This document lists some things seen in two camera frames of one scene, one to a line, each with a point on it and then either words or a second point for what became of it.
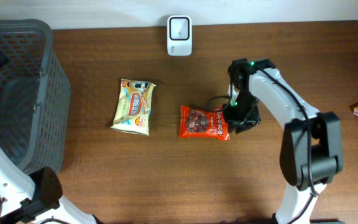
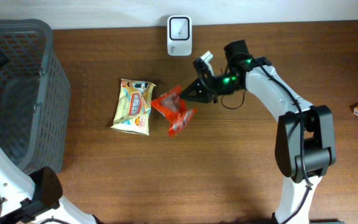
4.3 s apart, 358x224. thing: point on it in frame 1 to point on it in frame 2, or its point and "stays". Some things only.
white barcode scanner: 179,37 stays
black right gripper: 234,121 to 205,94
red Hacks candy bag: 197,123 to 172,105
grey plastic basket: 25,104 stays
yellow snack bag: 133,107 stays
